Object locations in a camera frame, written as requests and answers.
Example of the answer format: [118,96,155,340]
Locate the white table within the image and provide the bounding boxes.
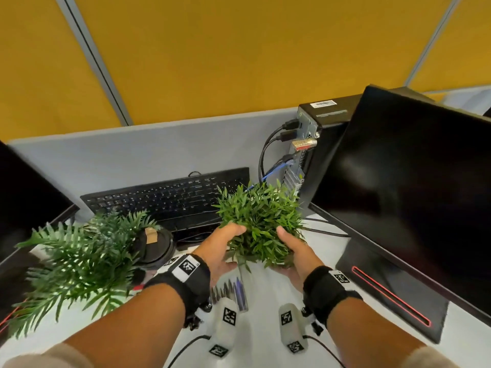
[0,210,491,368]

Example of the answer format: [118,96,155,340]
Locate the coffee cup with black lid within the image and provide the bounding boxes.
[132,225,177,271]

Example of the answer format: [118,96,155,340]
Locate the black monitor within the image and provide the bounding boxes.
[0,141,80,265]
[308,84,491,326]

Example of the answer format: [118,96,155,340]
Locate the black monitor cable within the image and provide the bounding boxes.
[301,216,350,239]

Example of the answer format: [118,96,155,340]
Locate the bushy small-leaf potted plant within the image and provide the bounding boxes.
[213,179,307,272]

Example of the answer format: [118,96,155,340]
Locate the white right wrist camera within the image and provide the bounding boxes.
[279,303,309,355]

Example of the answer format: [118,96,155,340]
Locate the blue cable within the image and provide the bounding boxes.
[245,160,292,192]

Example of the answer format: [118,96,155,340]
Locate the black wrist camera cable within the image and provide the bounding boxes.
[303,335,346,368]
[167,335,212,368]

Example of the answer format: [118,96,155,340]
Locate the beige left sleeve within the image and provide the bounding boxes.
[0,342,95,368]

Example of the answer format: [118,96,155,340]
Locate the black right wrist band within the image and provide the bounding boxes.
[302,265,363,336]

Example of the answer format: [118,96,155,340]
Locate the person's left forearm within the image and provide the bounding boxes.
[63,283,187,368]

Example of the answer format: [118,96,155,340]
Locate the black keyboard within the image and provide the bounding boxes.
[80,167,251,226]

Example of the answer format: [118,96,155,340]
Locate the clear pen case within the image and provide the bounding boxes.
[210,264,250,313]

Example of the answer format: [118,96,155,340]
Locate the black computer cable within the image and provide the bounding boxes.
[260,130,296,185]
[258,119,301,185]

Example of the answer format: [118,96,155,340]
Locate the grey desk partition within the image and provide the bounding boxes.
[7,86,491,223]

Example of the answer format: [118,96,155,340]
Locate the person's right forearm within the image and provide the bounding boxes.
[326,296,429,368]

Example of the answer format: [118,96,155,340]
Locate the beige right sleeve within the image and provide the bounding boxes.
[398,347,461,368]

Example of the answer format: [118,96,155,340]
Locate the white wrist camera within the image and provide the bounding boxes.
[279,303,309,355]
[209,297,238,358]

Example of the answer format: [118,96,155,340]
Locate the red gold adapter plug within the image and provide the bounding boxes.
[291,138,318,152]

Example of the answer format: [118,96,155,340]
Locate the black wrist band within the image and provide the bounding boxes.
[144,253,213,330]
[302,265,363,336]

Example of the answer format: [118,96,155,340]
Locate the black monitor stand base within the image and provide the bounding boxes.
[336,238,450,344]
[0,248,39,341]

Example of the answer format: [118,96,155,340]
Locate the beige sleeve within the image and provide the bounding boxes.
[0,342,95,368]
[398,347,461,368]

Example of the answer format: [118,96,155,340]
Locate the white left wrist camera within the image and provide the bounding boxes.
[209,297,238,358]

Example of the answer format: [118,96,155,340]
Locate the person's left hand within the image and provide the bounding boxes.
[191,222,247,288]

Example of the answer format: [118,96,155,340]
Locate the black desktop computer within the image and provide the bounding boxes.
[282,86,434,203]

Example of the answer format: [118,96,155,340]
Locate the fern potted plant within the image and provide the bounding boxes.
[7,210,162,340]

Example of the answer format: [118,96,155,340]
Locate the person's right hand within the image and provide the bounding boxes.
[268,225,325,294]

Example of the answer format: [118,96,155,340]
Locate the black left wrist band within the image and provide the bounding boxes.
[144,253,213,330]

